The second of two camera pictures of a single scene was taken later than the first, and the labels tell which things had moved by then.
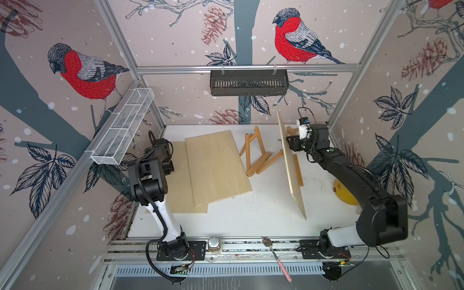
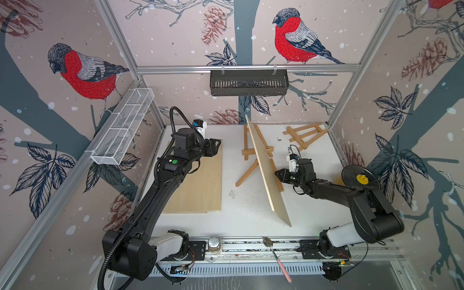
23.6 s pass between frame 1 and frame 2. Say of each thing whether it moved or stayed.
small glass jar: stayed
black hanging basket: stayed
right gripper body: moved
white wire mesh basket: stayed
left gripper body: moved
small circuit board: stayed
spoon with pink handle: stayed
